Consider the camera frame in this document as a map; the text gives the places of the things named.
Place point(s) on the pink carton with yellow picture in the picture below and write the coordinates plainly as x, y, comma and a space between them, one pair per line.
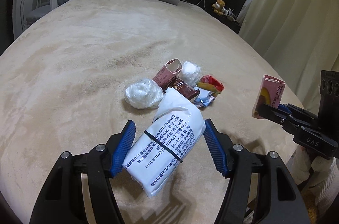
267, 91

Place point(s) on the dark brown snack wrapper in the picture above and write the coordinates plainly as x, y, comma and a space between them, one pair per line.
185, 90

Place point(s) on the person's right hand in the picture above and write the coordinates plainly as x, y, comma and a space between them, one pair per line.
315, 164

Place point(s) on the metal frame chair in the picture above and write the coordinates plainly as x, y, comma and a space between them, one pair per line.
39, 11

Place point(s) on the red and yellow wrapper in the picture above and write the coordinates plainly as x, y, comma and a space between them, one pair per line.
210, 82

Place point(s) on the cream curtain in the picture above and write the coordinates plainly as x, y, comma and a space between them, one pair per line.
291, 1

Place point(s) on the small toiletry bottles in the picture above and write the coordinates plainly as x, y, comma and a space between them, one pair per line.
231, 14

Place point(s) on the open pink carton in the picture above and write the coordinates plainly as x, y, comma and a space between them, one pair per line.
165, 74

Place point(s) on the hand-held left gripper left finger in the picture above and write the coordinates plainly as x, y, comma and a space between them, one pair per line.
124, 145

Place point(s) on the brown teddy bear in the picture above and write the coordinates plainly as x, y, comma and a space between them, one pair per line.
219, 6

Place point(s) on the white printed packet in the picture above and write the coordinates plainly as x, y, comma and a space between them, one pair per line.
164, 139

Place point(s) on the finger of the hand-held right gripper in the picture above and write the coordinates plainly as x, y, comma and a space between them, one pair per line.
270, 112
284, 108

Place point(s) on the clear plastic bag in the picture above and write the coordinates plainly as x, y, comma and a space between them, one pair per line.
192, 71
141, 94

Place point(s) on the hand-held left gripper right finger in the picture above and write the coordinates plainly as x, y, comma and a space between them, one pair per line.
214, 147

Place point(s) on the white and blue wrapper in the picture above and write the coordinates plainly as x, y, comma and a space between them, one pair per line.
204, 98

